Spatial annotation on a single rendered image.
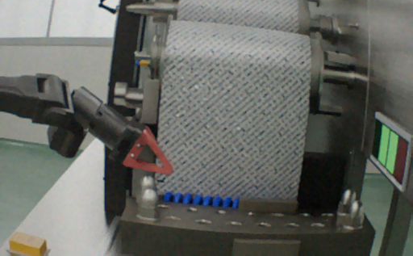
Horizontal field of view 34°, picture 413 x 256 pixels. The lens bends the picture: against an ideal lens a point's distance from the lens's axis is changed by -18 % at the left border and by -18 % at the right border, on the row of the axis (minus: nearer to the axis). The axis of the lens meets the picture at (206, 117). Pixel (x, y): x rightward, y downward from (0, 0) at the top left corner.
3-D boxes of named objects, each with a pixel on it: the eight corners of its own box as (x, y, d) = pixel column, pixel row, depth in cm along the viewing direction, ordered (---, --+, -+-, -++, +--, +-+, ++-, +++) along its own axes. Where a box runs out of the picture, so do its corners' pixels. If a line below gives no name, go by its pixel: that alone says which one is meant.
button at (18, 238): (16, 241, 124) (15, 230, 124) (47, 249, 124) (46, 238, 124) (9, 250, 117) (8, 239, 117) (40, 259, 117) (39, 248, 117)
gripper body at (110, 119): (116, 164, 123) (81, 136, 123) (123, 153, 133) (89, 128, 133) (137, 131, 122) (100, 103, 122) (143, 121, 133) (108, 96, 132)
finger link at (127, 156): (159, 190, 126) (111, 157, 126) (161, 182, 133) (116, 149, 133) (182, 157, 125) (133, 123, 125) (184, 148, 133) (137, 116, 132)
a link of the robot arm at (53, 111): (47, 109, 118) (43, 74, 124) (27, 154, 124) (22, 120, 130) (106, 123, 125) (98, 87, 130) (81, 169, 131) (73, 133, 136)
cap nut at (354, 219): (341, 224, 114) (347, 198, 114) (360, 223, 114) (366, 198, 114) (344, 229, 111) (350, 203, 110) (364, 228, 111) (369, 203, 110)
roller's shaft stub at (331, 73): (316, 84, 135) (317, 59, 134) (350, 89, 135) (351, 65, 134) (319, 86, 130) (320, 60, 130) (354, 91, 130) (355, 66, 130)
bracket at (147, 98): (120, 238, 143) (127, 77, 139) (152, 243, 143) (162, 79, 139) (117, 245, 138) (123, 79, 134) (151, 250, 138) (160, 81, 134)
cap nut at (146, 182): (136, 199, 124) (137, 172, 123) (159, 202, 124) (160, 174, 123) (134, 203, 120) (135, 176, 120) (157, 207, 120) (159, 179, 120)
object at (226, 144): (154, 199, 129) (162, 86, 127) (294, 208, 129) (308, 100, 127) (154, 199, 129) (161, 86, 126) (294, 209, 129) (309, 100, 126)
